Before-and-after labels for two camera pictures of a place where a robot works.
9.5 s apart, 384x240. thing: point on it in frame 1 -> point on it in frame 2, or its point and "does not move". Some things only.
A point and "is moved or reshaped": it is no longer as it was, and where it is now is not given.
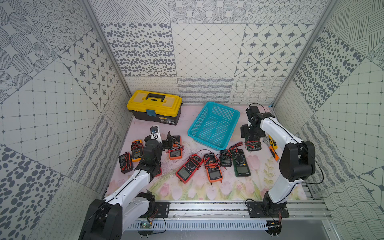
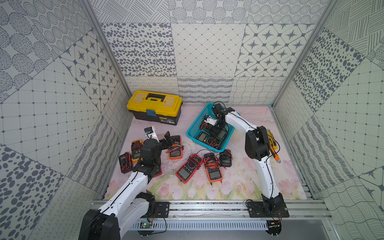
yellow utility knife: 273,143 does not move
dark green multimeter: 241,166 -> 213,138
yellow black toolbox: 160,107 does not move
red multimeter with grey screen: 186,171 does not move
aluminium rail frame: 238,210 does not move
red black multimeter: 158,171 does not move
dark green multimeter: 253,145 is moved or reshaped
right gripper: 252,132 -> 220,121
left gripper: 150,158 does not move
